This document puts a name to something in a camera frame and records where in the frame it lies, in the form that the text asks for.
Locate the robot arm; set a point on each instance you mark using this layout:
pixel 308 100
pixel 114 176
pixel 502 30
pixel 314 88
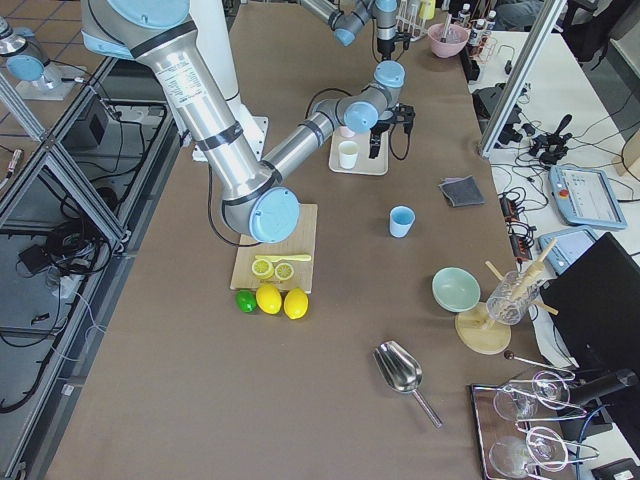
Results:
pixel 186 46
pixel 347 26

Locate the lemon half right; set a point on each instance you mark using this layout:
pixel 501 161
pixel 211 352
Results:
pixel 284 271

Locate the blue teach pendant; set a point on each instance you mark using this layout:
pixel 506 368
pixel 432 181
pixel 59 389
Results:
pixel 585 197
pixel 570 244

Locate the black monitor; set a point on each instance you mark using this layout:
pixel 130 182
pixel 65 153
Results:
pixel 597 299

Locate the light blue cup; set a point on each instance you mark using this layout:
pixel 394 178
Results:
pixel 401 219

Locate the pink cup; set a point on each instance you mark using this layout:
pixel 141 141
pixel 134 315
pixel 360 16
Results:
pixel 346 132

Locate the green bowl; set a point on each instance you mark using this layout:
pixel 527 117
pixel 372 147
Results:
pixel 455 289

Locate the white wire rack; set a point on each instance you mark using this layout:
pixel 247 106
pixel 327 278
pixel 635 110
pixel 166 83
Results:
pixel 412 17

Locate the cream rabbit tray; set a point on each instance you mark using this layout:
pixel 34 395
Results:
pixel 364 164

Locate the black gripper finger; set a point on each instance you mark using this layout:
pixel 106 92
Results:
pixel 374 148

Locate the metal scoop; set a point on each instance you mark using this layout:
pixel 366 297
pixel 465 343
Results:
pixel 403 374

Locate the green lime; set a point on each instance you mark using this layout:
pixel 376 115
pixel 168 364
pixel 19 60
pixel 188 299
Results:
pixel 246 301

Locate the cream white cup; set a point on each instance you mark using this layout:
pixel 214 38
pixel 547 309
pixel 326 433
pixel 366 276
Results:
pixel 348 154

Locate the lemon half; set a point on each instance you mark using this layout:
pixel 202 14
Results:
pixel 262 269
pixel 284 271

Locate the wooden cup stand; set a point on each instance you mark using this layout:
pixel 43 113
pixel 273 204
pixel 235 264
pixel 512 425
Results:
pixel 486 336

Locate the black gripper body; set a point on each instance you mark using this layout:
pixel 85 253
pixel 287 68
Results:
pixel 385 46
pixel 376 131

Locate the grey folded cloth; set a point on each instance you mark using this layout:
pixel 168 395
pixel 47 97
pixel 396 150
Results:
pixel 461 191

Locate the lemon half left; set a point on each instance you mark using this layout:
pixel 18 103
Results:
pixel 262 269

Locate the whole yellow lemon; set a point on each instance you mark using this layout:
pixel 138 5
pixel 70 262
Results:
pixel 269 299
pixel 296 304

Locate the bamboo cutting board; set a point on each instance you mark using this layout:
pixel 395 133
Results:
pixel 298 250

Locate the clear textured glass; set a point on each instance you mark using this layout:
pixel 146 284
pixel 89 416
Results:
pixel 512 298

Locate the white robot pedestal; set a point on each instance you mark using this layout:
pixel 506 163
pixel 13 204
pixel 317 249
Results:
pixel 214 46

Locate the wine glass rack tray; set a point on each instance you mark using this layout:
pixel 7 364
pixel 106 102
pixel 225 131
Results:
pixel 516 426

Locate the pink mixing bowl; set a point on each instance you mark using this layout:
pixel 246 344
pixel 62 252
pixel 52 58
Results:
pixel 450 45

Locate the yellow plastic knife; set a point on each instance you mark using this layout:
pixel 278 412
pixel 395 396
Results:
pixel 279 258

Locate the aluminium frame post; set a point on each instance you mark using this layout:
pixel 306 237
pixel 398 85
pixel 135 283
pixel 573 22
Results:
pixel 536 38

